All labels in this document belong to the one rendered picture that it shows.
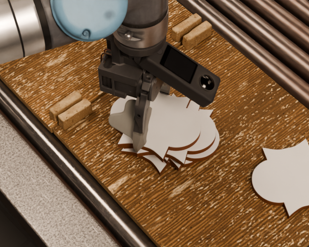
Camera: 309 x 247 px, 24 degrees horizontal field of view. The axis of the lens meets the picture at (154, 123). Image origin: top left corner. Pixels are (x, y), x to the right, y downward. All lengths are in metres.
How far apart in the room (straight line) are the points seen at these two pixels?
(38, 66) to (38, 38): 0.56
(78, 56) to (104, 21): 0.58
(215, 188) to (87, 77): 0.30
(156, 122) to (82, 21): 0.44
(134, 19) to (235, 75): 0.39
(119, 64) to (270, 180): 0.30
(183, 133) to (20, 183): 0.27
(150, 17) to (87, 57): 0.39
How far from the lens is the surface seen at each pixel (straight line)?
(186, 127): 1.10
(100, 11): 0.69
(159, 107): 1.12
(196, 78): 0.99
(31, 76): 1.25
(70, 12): 0.69
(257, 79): 1.24
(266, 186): 1.11
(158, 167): 1.11
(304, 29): 1.35
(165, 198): 1.10
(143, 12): 0.88
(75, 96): 1.18
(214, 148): 1.12
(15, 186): 1.15
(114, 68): 1.00
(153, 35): 0.92
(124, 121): 1.05
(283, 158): 1.14
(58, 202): 1.13
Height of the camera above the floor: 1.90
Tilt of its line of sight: 55 degrees down
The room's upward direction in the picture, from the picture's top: straight up
